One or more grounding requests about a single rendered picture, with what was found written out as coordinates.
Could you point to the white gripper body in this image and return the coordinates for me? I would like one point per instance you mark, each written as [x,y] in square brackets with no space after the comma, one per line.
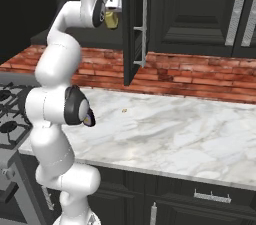
[116,0]

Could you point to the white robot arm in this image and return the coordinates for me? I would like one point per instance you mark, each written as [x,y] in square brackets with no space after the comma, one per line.
[53,119]

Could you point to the open black cabinet door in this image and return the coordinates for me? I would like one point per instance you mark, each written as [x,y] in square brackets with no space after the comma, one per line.
[128,29]

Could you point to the black base cabinet door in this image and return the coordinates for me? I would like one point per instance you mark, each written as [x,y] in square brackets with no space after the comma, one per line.
[36,199]
[116,199]

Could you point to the olive yellow condiment shaker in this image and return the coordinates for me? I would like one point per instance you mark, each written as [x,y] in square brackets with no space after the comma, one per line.
[112,19]

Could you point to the small brown crumb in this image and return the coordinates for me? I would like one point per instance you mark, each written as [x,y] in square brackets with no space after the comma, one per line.
[124,110]

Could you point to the grey stove with black grates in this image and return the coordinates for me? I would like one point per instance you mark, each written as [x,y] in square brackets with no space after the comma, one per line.
[13,122]

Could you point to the grey stove knob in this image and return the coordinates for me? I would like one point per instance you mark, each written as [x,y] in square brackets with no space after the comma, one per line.
[8,173]

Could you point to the black drawer front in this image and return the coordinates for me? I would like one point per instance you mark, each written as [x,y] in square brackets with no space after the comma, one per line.
[206,207]

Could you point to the open black wall cabinet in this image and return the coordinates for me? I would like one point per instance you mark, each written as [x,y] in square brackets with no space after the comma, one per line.
[93,37]

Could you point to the black wall cabinet door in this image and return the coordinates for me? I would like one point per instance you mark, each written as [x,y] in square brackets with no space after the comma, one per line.
[248,19]
[193,9]

